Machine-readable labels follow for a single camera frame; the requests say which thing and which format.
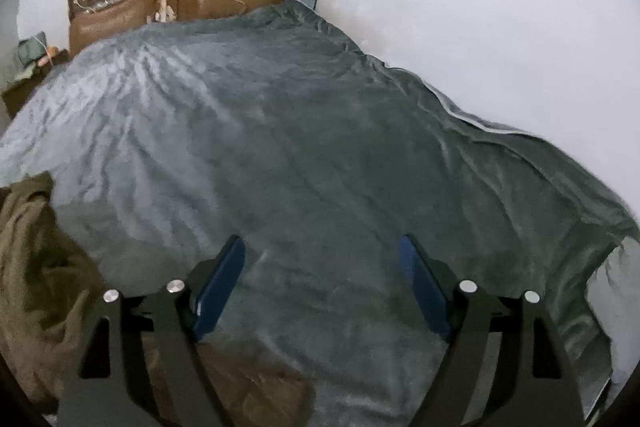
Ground grey plush bed blanket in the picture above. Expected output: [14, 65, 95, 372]
[1, 1, 638, 426]

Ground wooden bedside table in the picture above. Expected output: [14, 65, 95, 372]
[1, 50, 70, 120]

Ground green bag on nightstand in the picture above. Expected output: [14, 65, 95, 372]
[15, 31, 48, 67]

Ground brown puffer jacket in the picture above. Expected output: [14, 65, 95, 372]
[1, 172, 312, 426]

